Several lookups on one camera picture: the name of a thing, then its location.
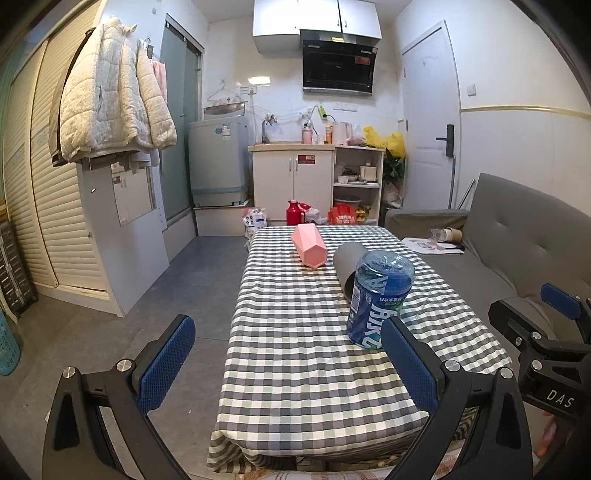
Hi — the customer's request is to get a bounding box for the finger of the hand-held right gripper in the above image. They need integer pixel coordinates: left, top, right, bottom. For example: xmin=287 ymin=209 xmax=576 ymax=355
xmin=540 ymin=283 xmax=591 ymax=344
xmin=488 ymin=299 xmax=555 ymax=365

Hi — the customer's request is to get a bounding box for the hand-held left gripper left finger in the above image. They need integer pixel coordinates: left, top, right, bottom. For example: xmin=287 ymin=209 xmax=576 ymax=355
xmin=41 ymin=315 xmax=197 ymax=480

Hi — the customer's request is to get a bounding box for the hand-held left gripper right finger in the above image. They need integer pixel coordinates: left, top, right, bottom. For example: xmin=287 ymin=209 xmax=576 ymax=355
xmin=381 ymin=316 xmax=536 ymax=480

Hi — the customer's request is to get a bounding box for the grey cup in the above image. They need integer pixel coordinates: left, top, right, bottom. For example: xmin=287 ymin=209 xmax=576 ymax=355
xmin=333 ymin=242 xmax=370 ymax=301

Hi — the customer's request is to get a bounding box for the pink faceted cup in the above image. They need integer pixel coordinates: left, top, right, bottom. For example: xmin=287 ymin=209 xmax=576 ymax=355
xmin=291 ymin=224 xmax=328 ymax=269

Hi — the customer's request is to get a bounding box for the brown paper cup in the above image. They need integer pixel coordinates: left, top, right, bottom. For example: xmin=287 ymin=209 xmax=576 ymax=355
xmin=429 ymin=227 xmax=464 ymax=244

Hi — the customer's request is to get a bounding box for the blue plastic bottle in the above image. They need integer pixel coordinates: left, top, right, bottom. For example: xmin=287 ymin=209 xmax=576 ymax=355
xmin=346 ymin=250 xmax=416 ymax=352

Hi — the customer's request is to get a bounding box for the grey sofa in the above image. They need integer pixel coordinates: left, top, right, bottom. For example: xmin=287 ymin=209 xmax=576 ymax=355
xmin=385 ymin=173 xmax=591 ymax=352

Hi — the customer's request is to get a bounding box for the white leaning panel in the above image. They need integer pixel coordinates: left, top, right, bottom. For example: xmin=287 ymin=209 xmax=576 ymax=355
xmin=76 ymin=156 xmax=171 ymax=318

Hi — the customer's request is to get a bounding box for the printed paper sheet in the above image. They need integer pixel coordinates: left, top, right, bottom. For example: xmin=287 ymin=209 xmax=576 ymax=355
xmin=401 ymin=237 xmax=465 ymax=256

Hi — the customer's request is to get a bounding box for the checkered tablecloth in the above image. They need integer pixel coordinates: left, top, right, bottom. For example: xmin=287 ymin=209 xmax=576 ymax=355
xmin=206 ymin=225 xmax=513 ymax=474

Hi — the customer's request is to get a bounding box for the white step platform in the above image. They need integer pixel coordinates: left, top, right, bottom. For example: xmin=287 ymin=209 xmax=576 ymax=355
xmin=192 ymin=198 xmax=253 ymax=237

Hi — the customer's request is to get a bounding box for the mop stick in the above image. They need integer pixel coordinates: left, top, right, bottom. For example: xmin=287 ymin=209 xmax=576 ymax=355
xmin=446 ymin=154 xmax=458 ymax=209

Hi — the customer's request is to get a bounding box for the teal laundry basket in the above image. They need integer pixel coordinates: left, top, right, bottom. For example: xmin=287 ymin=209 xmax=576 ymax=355
xmin=0 ymin=306 xmax=24 ymax=377

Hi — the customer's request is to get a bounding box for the red plastic bag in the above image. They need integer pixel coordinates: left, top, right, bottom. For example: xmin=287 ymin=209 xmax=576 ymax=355
xmin=327 ymin=204 xmax=359 ymax=226

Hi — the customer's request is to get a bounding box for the dark ribbed suitcase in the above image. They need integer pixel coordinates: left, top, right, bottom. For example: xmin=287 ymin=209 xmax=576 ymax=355
xmin=0 ymin=220 xmax=40 ymax=322

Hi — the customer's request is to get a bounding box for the white open shelf unit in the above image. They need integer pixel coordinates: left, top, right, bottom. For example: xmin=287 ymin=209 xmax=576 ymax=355
xmin=332 ymin=146 xmax=385 ymax=227

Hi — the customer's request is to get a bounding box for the green plant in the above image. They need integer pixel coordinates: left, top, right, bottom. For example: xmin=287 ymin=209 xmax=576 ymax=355
xmin=382 ymin=154 xmax=406 ymax=186

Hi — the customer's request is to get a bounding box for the louvered wardrobe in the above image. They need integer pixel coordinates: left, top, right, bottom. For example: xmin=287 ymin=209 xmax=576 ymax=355
xmin=0 ymin=0 xmax=112 ymax=303

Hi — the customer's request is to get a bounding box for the grey washing machine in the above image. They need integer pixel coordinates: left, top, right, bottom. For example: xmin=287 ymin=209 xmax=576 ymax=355
xmin=187 ymin=117 xmax=250 ymax=208

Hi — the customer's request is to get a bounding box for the white sink cabinet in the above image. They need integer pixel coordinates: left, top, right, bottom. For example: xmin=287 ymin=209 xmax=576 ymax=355
xmin=248 ymin=143 xmax=335 ymax=227

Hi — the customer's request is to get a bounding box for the yellow plastic bag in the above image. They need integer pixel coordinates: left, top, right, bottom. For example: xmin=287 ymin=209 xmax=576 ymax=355
xmin=363 ymin=126 xmax=406 ymax=158

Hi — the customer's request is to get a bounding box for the frosted glass sliding door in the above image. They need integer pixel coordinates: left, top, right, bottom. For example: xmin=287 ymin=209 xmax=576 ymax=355
xmin=159 ymin=14 xmax=204 ymax=223

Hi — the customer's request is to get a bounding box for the white door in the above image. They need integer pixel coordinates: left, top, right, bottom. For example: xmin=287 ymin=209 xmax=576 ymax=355
xmin=400 ymin=20 xmax=463 ymax=214

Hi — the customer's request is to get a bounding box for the metal basin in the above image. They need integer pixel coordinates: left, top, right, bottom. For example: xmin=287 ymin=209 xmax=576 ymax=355
xmin=203 ymin=102 xmax=246 ymax=121

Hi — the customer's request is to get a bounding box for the white puffer jacket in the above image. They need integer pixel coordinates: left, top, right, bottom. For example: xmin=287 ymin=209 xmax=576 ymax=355
xmin=60 ymin=17 xmax=178 ymax=163

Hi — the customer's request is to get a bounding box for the pink cloth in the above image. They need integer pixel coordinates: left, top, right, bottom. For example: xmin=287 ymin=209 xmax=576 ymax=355
xmin=151 ymin=60 xmax=167 ymax=101

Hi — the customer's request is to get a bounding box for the black range hood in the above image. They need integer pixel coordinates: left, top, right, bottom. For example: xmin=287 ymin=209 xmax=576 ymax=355
xmin=300 ymin=30 xmax=380 ymax=96

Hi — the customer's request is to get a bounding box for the black door handle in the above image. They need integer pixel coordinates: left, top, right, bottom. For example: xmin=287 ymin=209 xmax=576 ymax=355
xmin=436 ymin=124 xmax=455 ymax=158

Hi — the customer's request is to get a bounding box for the wire clothes hanger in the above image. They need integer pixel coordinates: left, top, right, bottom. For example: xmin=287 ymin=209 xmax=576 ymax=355
xmin=206 ymin=80 xmax=242 ymax=105

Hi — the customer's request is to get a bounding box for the white wall cabinet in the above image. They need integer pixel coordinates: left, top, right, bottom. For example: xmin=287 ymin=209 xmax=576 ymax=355
xmin=252 ymin=0 xmax=382 ymax=54

